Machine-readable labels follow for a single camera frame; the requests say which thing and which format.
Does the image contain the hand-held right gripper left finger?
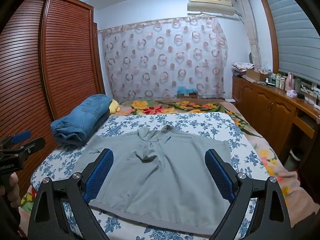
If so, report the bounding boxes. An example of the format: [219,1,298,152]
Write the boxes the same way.
[27,148,114,240]

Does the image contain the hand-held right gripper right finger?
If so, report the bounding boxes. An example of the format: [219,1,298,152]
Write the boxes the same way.
[204,149,293,240]

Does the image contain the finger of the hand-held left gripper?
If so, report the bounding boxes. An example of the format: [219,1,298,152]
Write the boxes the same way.
[19,137,46,153]
[1,130,32,146]

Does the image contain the grey pants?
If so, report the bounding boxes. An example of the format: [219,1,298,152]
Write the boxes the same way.
[72,125,232,235]

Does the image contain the person's left forearm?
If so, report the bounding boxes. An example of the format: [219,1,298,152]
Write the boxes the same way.
[0,195,25,240]

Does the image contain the person's left hand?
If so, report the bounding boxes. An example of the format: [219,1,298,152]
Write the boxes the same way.
[0,172,22,207]

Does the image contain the blue floral bed sheet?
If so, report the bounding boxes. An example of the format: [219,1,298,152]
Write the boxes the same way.
[30,112,269,240]

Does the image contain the folded blue jeans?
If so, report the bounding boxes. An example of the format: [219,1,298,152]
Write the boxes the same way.
[50,94,113,148]

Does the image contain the yellow plush toy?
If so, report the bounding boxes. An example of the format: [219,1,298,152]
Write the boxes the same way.
[109,99,122,114]

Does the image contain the white trash bin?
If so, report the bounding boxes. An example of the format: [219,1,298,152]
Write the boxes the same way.
[284,147,303,170]

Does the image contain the wooden sideboard cabinet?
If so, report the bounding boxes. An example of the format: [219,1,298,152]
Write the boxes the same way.
[232,76,320,165]

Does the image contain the wooden louvred wardrobe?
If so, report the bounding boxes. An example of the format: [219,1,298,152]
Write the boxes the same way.
[0,0,105,200]

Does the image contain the colourful floral blanket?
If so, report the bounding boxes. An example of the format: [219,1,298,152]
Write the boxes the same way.
[19,99,320,220]

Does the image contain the blue plastic bag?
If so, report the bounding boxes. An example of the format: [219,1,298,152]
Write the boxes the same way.
[177,85,197,95]

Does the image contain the cardboard box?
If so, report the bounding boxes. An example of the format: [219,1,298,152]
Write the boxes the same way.
[246,68,270,82]

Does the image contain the row of toiletry bottles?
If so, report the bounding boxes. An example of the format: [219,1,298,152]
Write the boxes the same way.
[269,72,302,90]

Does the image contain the circle patterned curtain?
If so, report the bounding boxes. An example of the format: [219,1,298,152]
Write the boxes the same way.
[99,15,228,100]

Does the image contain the beige lace curtain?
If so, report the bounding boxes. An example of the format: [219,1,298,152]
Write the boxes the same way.
[235,0,262,68]

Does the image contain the grey window blind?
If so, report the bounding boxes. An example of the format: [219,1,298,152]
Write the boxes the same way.
[264,0,320,82]

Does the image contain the cream air conditioner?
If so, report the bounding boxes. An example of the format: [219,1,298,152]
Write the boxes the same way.
[187,0,237,18]

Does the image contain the wooden window frame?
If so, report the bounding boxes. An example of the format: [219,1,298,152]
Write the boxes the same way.
[257,0,280,73]

